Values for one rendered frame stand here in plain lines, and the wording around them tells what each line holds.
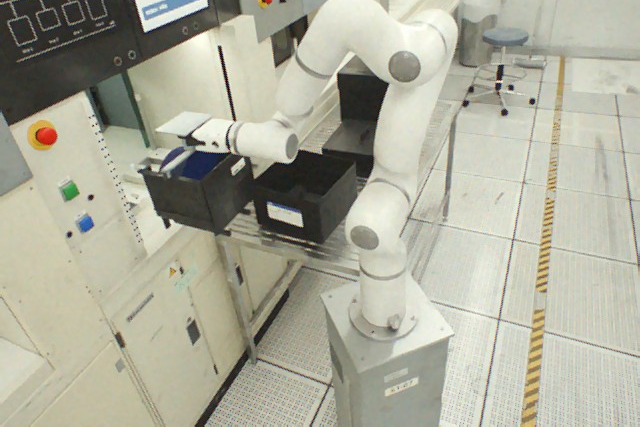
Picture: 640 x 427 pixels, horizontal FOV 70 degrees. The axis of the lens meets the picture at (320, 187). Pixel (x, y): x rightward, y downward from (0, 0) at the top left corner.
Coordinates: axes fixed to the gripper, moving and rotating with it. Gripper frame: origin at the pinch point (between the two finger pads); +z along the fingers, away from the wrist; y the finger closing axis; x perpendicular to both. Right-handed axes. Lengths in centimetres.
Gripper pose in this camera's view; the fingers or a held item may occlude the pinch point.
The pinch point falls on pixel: (187, 130)
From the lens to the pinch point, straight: 127.3
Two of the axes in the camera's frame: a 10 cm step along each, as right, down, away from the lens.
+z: -9.0, -1.7, 4.0
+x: -0.9, -8.3, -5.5
